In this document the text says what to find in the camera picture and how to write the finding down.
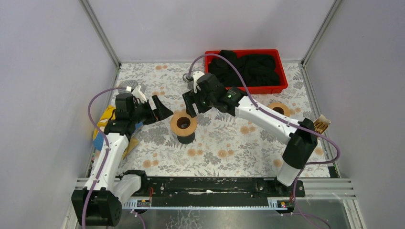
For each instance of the floral table mat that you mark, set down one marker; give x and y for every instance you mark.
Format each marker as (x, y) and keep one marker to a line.
(224, 146)

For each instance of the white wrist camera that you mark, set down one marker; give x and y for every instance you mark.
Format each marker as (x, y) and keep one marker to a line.
(137, 92)
(196, 75)

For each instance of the yellow blue cartoon book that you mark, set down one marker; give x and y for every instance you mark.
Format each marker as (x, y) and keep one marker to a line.
(98, 140)

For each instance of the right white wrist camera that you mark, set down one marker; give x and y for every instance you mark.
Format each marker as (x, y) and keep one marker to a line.
(196, 75)

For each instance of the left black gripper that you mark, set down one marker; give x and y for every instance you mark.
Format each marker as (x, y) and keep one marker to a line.
(152, 110)

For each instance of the red plastic bin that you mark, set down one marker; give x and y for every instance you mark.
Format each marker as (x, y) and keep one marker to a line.
(261, 89)

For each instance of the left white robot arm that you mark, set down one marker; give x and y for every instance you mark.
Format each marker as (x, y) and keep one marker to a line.
(99, 202)

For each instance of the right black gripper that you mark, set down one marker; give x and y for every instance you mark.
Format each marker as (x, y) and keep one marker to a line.
(189, 98)

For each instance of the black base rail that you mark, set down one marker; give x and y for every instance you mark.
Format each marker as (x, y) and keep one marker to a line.
(213, 192)

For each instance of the black cloth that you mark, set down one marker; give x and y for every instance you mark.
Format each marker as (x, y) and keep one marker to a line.
(255, 69)

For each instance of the dark glass carafe red rim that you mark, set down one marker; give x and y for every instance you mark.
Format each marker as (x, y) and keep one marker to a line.
(186, 139)

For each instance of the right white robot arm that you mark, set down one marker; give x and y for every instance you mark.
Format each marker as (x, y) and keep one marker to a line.
(296, 135)

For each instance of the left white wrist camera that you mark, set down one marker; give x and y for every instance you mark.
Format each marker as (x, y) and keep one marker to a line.
(137, 92)

